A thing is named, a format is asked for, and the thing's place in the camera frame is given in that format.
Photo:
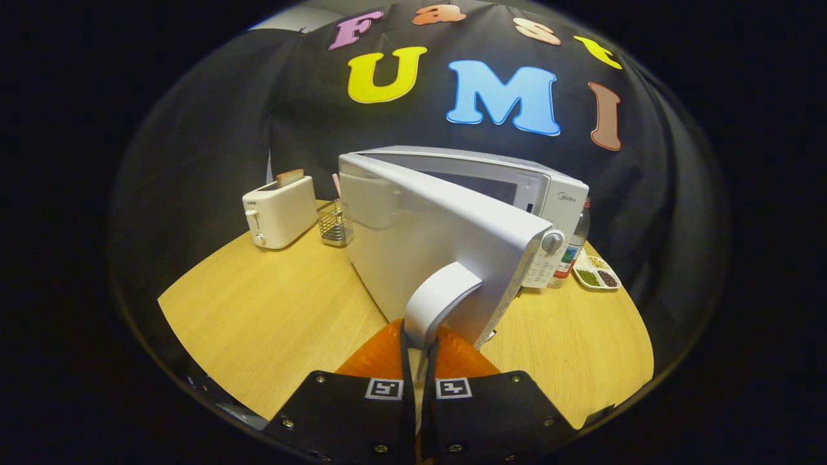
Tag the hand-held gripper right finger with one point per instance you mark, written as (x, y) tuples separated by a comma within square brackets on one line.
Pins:
[(484, 420)]

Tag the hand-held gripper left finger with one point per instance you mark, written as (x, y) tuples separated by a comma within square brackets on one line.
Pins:
[(349, 420)]

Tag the white microwave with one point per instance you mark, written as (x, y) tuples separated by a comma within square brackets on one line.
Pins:
[(439, 226)]

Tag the white divided dish of beans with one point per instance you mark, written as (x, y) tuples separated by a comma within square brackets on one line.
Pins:
[(597, 278)]

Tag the clear plastic bottle red label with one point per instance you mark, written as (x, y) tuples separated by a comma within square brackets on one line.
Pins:
[(575, 245)]

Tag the white toaster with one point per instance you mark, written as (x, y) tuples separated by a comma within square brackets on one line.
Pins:
[(281, 216)]

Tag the pink striped straw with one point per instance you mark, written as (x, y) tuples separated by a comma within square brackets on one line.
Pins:
[(336, 186)]

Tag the toast slice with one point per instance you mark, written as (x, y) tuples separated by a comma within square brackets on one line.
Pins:
[(291, 177)]

